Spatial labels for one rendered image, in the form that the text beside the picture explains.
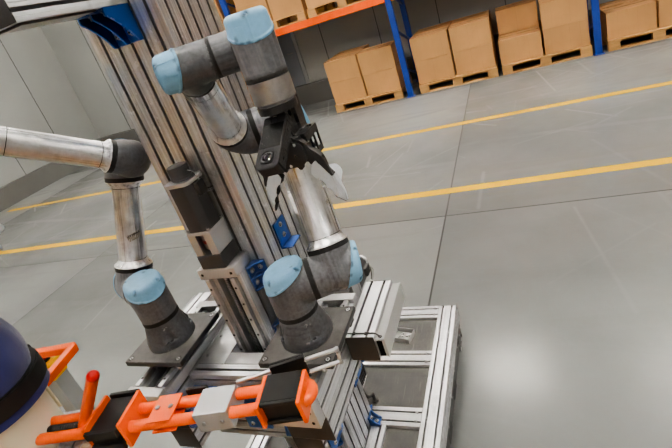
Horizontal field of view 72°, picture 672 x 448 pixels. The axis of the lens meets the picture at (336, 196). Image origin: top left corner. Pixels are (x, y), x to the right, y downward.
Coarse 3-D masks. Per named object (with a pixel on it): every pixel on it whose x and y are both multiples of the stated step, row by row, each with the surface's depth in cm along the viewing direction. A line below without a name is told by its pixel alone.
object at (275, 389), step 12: (288, 372) 83; (300, 372) 83; (264, 384) 83; (276, 384) 82; (288, 384) 81; (300, 384) 80; (264, 396) 80; (276, 396) 79; (288, 396) 78; (300, 396) 78; (264, 408) 80; (276, 408) 79; (288, 408) 79; (300, 408) 77; (264, 420) 80; (276, 420) 80; (288, 420) 79; (300, 420) 79
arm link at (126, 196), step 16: (112, 176) 142; (112, 192) 146; (128, 192) 145; (128, 208) 146; (128, 224) 146; (128, 240) 147; (144, 240) 152; (128, 256) 148; (144, 256) 152; (128, 272) 147
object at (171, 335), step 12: (180, 312) 147; (156, 324) 141; (168, 324) 143; (180, 324) 145; (192, 324) 149; (156, 336) 142; (168, 336) 143; (180, 336) 144; (156, 348) 143; (168, 348) 143
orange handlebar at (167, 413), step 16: (48, 352) 120; (64, 352) 116; (48, 384) 108; (160, 400) 89; (176, 400) 87; (192, 400) 87; (304, 400) 79; (64, 416) 94; (160, 416) 85; (176, 416) 84; (240, 416) 81; (48, 432) 91; (64, 432) 90; (80, 432) 88; (160, 432) 85
